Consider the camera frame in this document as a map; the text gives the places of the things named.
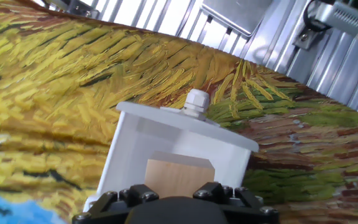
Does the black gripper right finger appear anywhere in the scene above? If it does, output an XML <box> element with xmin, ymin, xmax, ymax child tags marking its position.
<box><xmin>193</xmin><ymin>182</ymin><xmax>280</xmax><ymax>224</ymax></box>

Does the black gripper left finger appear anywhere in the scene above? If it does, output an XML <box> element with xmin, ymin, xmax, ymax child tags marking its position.
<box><xmin>71</xmin><ymin>184</ymin><xmax>160</xmax><ymax>224</ymax></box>

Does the wooden block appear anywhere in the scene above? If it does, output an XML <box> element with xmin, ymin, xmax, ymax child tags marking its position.
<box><xmin>144</xmin><ymin>151</ymin><xmax>216</xmax><ymax>199</ymax></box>

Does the painted wheat field cloth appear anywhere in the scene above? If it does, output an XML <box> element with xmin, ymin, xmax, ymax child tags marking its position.
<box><xmin>0</xmin><ymin>0</ymin><xmax>358</xmax><ymax>224</ymax></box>

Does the flat metal plate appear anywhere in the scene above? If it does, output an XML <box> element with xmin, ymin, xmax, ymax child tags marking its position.
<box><xmin>200</xmin><ymin>0</ymin><xmax>275</xmax><ymax>37</ymax></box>

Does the black camera cable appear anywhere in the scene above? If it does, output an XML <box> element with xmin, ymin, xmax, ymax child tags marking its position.
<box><xmin>302</xmin><ymin>0</ymin><xmax>334</xmax><ymax>32</ymax></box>

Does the small metal mounting bracket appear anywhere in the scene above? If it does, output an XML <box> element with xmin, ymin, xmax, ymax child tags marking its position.
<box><xmin>40</xmin><ymin>0</ymin><xmax>101</xmax><ymax>20</ymax></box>

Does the silver ribbed camera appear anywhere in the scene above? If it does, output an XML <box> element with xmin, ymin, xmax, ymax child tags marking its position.
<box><xmin>314</xmin><ymin>0</ymin><xmax>358</xmax><ymax>48</ymax></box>

